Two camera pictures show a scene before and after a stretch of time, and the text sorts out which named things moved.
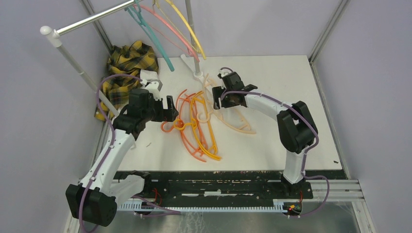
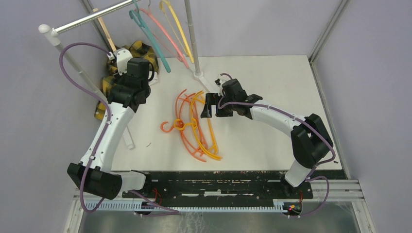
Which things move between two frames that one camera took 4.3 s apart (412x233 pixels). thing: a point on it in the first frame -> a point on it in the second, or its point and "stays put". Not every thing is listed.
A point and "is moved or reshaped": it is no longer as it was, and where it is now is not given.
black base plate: x=244 y=186 stays put
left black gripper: x=168 y=114 -> x=121 y=78
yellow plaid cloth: x=129 y=59 stays put
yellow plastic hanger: x=154 y=4 is moved or reshaped
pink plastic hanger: x=188 y=49 -> x=148 y=13
